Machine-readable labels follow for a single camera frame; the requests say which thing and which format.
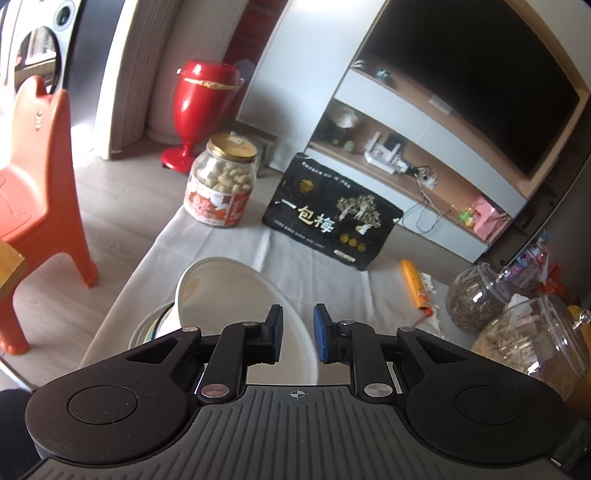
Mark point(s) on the white appliance with round door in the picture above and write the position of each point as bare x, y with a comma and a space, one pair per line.
41, 27

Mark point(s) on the red pedestal bin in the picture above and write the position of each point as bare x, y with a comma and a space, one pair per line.
203, 97

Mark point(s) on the colourful toy pile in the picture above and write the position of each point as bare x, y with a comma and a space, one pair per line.
531, 263

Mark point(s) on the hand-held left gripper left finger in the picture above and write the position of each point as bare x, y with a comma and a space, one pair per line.
276, 332

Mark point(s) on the gold-lidded peanut jar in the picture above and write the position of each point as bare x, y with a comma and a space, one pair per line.
221, 184

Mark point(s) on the large glass jar of peanuts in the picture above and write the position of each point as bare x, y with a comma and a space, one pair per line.
535, 337

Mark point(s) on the white router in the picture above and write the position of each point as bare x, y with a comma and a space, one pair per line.
381, 154

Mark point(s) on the white tablecloth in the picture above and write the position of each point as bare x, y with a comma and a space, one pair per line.
351, 290

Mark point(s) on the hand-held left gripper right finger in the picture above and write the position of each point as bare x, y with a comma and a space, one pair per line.
322, 337

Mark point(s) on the orange tube packet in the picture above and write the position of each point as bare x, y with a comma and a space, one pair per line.
413, 286

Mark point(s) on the white power strip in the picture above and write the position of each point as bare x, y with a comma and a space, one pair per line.
422, 175

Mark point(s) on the black snack bag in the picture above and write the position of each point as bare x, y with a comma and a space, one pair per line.
323, 217

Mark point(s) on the black television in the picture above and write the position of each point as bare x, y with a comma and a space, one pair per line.
461, 74

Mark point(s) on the orange plastic chair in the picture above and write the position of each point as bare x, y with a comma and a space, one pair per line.
41, 194

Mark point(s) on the wooden and white TV cabinet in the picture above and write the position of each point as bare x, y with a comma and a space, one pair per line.
318, 69

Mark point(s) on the pink box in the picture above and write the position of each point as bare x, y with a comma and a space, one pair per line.
489, 219

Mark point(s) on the white paper bowl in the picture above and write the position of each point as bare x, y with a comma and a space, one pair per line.
240, 295

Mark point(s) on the green toy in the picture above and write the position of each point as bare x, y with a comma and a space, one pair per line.
467, 217

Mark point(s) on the ribbed white mattress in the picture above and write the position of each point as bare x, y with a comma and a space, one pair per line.
134, 69

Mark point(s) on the glass jar of sunflower seeds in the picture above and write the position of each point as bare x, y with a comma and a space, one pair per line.
478, 300

